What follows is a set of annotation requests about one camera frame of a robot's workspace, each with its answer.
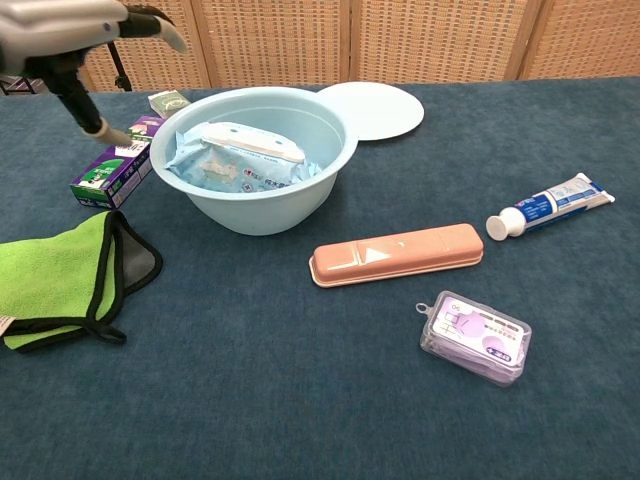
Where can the black tripod stand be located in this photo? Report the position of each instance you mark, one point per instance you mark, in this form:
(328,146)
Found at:
(120,75)

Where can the white round plate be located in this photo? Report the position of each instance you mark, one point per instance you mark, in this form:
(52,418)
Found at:
(385,110)

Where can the purple toothpaste carton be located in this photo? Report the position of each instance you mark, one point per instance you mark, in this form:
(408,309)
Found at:
(115,180)

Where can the dark blue table mat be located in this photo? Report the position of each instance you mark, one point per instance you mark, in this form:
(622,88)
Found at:
(300,400)

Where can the blue white toothpaste tube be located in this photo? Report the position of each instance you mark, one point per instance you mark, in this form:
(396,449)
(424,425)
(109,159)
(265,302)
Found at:
(545,205)

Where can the wet wipes pack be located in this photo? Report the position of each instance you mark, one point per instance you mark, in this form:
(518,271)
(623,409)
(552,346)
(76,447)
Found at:
(225,170)

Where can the small green white box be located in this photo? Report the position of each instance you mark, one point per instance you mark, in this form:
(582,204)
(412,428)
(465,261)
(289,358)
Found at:
(167,104)

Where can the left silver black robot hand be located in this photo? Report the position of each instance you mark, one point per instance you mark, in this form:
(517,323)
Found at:
(50,30)

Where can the transparent box with purple contents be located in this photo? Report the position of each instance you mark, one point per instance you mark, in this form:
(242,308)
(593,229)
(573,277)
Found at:
(475,335)

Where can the pink toothbrush case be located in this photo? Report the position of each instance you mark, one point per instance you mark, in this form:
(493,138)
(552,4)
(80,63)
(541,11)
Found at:
(400,255)

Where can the light blue plastic basin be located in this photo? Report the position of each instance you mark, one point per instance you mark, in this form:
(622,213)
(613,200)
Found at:
(260,215)

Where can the green microfibre cloth black trim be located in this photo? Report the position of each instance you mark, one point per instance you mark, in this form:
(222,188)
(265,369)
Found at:
(50,270)

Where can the black metal rack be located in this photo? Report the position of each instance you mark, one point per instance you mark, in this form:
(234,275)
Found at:
(10,87)

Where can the woven wooden folding screen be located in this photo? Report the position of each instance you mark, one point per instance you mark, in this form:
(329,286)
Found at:
(275,40)

